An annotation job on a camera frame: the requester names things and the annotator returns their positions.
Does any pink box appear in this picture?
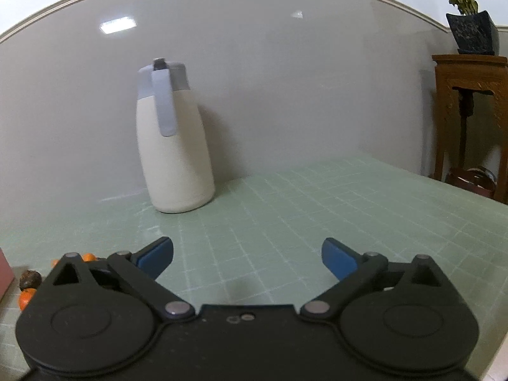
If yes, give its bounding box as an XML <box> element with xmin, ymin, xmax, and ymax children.
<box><xmin>0</xmin><ymin>247</ymin><xmax>16</xmax><ymax>298</ymax></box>

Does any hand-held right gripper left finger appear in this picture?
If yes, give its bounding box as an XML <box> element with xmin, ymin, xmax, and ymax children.
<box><xmin>42</xmin><ymin>237</ymin><xmax>196</xmax><ymax>322</ymax></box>

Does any brown round fruit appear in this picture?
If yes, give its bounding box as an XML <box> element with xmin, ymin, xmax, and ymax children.
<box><xmin>19</xmin><ymin>270</ymin><xmax>42</xmax><ymax>290</ymax></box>

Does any green grid cutting mat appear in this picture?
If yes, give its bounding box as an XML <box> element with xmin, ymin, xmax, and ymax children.
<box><xmin>0</xmin><ymin>155</ymin><xmax>508</xmax><ymax>381</ymax></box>

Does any white thermos jug grey lid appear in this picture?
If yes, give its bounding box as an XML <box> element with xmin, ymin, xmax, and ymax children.
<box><xmin>136</xmin><ymin>58</ymin><xmax>216</xmax><ymax>213</ymax></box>

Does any potted plant in dark pot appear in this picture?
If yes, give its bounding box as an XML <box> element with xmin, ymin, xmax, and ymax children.
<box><xmin>445</xmin><ymin>0</ymin><xmax>500</xmax><ymax>55</ymax></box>

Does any brown wooden plant stand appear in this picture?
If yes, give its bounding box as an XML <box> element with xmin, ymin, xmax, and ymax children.
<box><xmin>432</xmin><ymin>53</ymin><xmax>508</xmax><ymax>201</ymax></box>

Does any dark red object under stand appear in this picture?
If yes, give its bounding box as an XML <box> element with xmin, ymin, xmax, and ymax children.
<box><xmin>448</xmin><ymin>166</ymin><xmax>498</xmax><ymax>199</ymax></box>

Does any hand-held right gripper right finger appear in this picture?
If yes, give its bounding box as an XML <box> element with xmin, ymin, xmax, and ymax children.
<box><xmin>299</xmin><ymin>237</ymin><xmax>461</xmax><ymax>321</ymax></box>

